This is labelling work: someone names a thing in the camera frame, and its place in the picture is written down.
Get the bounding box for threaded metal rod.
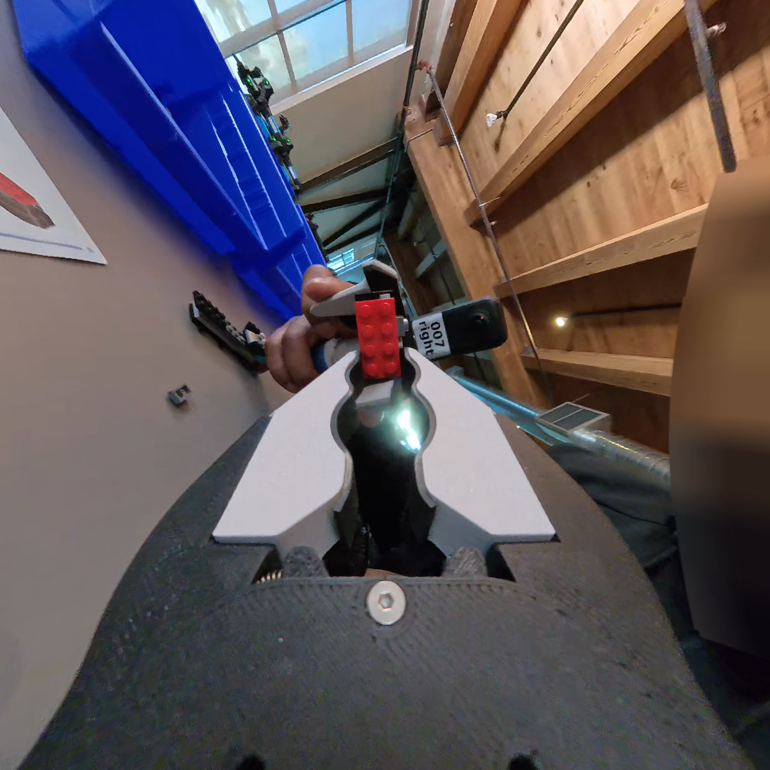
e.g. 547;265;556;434
421;60;554;411

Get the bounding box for black brick base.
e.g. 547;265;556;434
189;290;269;376

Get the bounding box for person's right hand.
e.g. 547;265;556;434
265;265;362;393

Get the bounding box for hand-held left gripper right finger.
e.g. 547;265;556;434
401;349;558;573

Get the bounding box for silver air duct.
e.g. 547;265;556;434
454;373;672;482

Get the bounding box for black ceiling pipe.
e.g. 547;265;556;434
685;0;739;173

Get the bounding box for person's black jacket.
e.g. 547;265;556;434
544;442;770;770

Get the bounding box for red grey brick model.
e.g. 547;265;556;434
353;296;411;381

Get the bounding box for large paned window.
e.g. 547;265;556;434
192;0;423;116

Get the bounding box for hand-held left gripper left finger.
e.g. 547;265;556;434
212;352;370;576

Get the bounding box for white vent grille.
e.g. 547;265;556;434
534;403;610;435

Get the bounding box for brick instruction booklet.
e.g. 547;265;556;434
0;107;108;265

